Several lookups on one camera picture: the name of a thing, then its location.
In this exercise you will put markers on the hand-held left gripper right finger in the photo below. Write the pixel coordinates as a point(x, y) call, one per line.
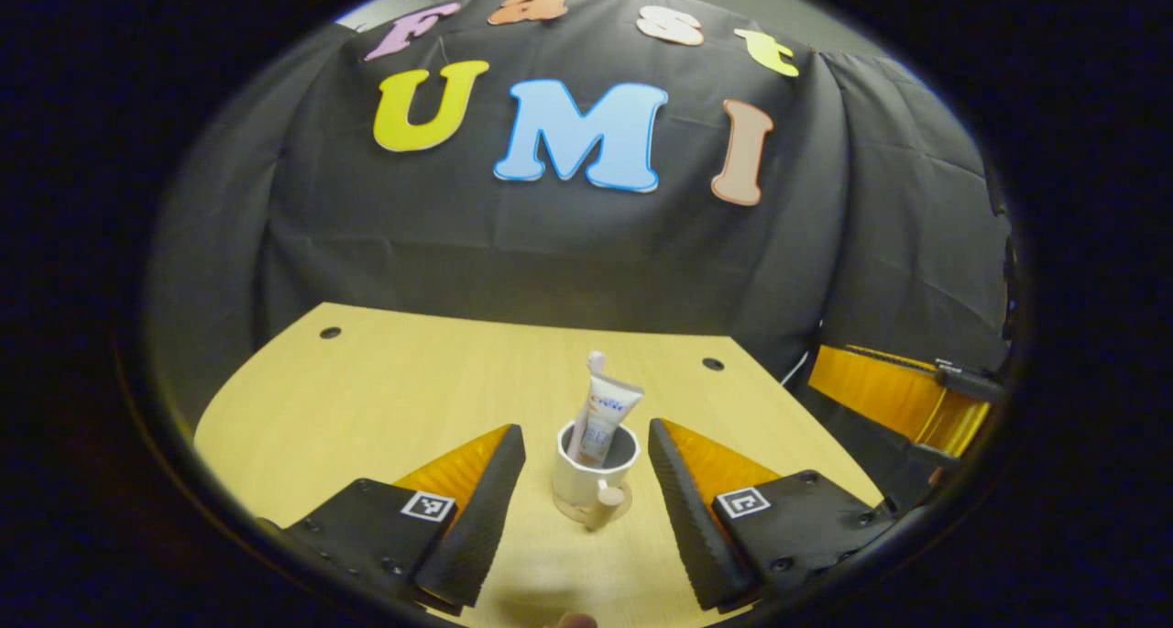
point(696, 518)

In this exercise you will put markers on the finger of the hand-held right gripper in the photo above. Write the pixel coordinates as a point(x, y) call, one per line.
point(889, 394)

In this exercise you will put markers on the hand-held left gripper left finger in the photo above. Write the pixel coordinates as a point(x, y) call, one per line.
point(476, 518)

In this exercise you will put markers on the white toothpaste tube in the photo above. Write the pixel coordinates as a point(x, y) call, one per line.
point(609, 408)

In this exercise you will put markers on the white toothbrush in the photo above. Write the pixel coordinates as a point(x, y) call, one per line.
point(596, 362)

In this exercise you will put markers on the light wooden desktop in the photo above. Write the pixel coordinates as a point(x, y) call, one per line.
point(367, 399)

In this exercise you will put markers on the black backdrop cloth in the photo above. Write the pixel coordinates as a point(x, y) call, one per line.
point(550, 252)

